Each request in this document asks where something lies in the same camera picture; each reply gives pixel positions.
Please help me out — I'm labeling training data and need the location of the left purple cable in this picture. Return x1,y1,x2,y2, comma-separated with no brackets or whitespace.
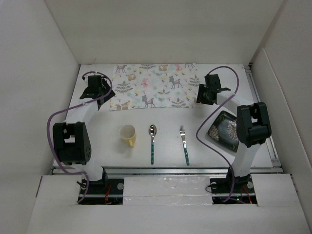
46,71,113,203

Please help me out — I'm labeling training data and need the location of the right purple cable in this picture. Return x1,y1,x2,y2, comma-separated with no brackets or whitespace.
196,66,239,203

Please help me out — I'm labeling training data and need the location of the spoon with teal handle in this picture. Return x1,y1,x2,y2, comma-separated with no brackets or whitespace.
149,124,157,165

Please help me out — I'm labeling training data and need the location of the floral animal print cloth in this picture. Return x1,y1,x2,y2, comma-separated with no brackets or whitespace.
109,63,200,111

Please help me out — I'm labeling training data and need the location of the black floral square plate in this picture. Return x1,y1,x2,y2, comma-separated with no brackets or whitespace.
208,111,239,153

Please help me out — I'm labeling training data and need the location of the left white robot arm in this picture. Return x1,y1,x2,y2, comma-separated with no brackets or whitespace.
52,71,115,194

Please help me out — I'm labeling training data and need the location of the aluminium front rail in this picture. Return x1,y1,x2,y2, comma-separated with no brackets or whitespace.
49,166,284,175

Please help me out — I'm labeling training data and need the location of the fork with teal handle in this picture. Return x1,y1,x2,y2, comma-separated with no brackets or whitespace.
179,125,190,166

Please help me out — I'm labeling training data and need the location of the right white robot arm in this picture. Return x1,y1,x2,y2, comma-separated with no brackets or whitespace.
196,74,272,192

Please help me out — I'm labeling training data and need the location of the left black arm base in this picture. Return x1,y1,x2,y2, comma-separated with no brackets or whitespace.
77,169,124,205

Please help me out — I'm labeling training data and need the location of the purple cable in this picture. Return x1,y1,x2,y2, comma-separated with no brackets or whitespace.
46,71,113,203
196,66,239,203

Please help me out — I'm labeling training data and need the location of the yellow mug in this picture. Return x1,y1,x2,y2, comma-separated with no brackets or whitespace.
119,125,137,148

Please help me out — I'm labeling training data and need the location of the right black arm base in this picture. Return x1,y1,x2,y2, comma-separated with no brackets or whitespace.
205,169,257,204

